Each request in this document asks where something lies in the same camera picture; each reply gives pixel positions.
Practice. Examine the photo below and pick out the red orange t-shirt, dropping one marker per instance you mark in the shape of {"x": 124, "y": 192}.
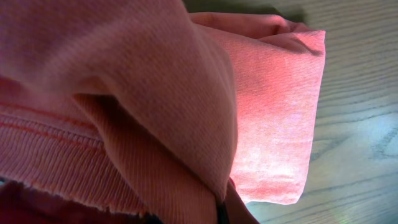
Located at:
{"x": 122, "y": 111}

